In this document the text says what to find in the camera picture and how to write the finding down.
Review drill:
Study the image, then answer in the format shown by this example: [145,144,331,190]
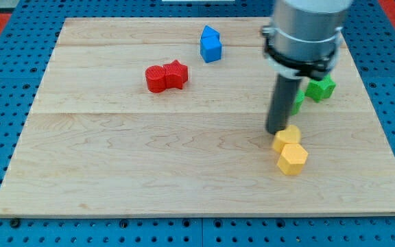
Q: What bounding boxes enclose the green cylinder block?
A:
[291,90,305,115]

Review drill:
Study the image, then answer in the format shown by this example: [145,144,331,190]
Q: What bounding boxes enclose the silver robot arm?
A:
[261,0,352,80]

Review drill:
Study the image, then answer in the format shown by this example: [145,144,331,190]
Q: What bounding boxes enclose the red star block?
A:
[163,60,188,90]

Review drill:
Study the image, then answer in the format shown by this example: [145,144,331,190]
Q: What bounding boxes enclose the green star block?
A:
[305,74,336,103]

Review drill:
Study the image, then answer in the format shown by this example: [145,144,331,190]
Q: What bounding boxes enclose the wooden board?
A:
[0,18,395,219]

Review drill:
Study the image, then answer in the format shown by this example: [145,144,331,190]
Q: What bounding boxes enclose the red cylinder block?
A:
[145,65,166,93]

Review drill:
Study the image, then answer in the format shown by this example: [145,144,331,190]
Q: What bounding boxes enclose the blue cube block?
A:
[200,36,222,63]

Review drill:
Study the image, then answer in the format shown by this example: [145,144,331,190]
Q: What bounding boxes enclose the blue triangular prism block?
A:
[200,25,220,39]

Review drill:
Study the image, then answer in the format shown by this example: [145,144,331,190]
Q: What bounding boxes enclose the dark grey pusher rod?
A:
[265,74,301,134]

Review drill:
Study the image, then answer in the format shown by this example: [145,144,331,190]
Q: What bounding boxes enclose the yellow heart block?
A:
[272,125,301,153]

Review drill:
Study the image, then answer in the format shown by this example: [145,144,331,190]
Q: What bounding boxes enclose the yellow hexagon block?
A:
[277,143,309,176]

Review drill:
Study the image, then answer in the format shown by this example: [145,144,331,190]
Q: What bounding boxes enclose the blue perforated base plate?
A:
[0,0,395,246]

